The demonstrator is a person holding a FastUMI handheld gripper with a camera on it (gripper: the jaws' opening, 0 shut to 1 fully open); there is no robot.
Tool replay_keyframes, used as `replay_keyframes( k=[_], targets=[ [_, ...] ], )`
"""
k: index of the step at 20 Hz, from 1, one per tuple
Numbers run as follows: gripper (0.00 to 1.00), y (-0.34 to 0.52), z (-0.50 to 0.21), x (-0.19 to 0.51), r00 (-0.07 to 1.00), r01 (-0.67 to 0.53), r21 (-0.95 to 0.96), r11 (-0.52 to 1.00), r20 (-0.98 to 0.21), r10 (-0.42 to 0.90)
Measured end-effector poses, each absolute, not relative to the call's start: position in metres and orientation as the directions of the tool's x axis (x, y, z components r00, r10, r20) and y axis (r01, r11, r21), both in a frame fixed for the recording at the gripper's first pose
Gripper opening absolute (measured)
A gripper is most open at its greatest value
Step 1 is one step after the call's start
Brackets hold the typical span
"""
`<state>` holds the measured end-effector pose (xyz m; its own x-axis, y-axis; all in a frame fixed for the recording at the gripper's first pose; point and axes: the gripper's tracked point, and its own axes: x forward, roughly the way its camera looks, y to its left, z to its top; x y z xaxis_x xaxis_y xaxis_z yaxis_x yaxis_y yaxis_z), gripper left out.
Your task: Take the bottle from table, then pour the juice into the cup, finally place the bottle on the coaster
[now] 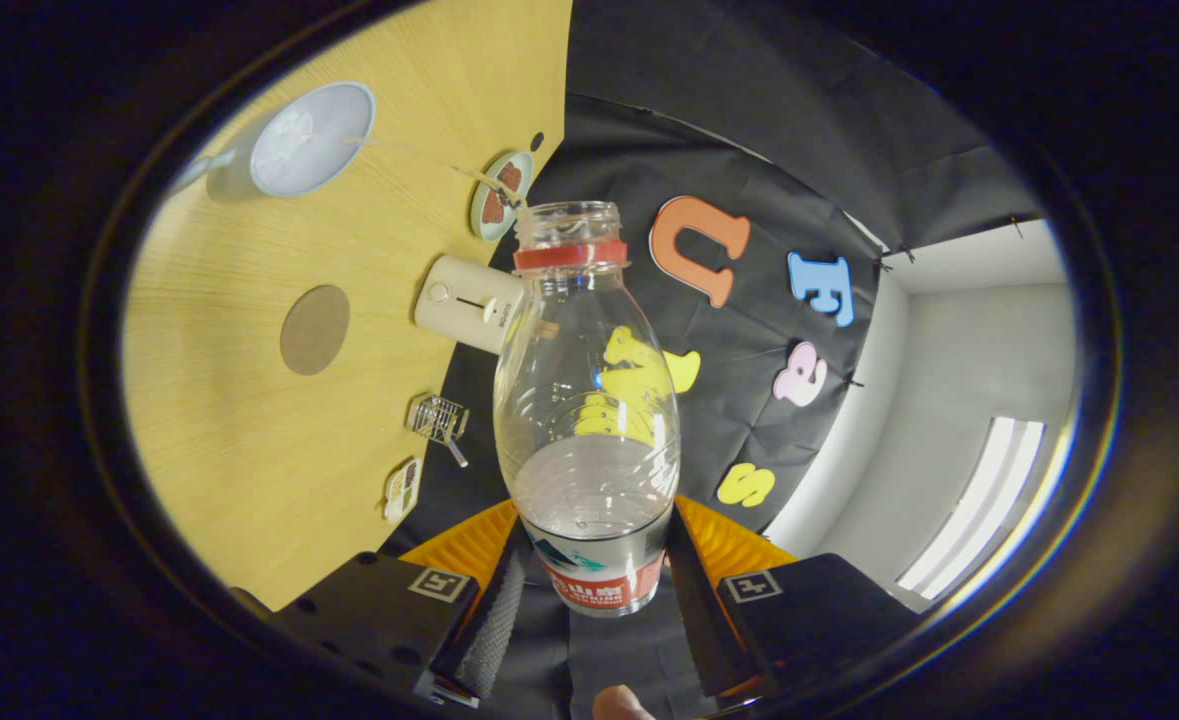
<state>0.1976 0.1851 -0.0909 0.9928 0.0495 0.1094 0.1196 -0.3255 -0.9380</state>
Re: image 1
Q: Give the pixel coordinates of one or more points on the clear plastic juice bottle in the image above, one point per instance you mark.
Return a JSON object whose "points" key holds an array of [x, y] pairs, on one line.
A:
{"points": [[589, 490]]}

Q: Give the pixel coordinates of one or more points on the white toaster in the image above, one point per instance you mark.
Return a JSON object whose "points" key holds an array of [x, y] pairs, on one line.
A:
{"points": [[459, 300]]}

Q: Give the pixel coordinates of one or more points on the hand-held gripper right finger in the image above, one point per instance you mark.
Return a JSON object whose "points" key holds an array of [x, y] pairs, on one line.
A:
{"points": [[704, 625]]}

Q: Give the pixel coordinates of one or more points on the pale green plate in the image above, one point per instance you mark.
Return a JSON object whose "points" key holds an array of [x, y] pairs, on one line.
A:
{"points": [[477, 215]]}

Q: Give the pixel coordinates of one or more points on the brown meat slices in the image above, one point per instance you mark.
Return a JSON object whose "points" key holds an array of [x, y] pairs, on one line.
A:
{"points": [[497, 200]]}

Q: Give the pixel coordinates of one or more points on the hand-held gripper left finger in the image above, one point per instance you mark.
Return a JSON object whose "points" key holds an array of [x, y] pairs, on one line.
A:
{"points": [[489, 630]]}

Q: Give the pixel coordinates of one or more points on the white cup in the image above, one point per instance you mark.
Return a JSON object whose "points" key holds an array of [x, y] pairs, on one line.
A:
{"points": [[309, 140]]}

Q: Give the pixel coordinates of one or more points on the round brown coaster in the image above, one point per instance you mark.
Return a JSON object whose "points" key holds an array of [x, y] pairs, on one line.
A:
{"points": [[315, 330]]}

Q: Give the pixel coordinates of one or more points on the wooden table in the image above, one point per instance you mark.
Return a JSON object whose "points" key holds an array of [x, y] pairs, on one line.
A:
{"points": [[249, 450]]}

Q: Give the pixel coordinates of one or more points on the brown bread slice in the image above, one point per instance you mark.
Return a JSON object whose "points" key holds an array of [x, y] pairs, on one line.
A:
{"points": [[546, 329]]}

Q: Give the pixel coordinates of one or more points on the long ceiling light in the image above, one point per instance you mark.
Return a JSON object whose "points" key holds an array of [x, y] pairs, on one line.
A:
{"points": [[979, 510]]}

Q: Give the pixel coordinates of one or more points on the white divided dish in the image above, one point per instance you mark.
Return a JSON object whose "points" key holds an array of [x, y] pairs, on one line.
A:
{"points": [[402, 490]]}

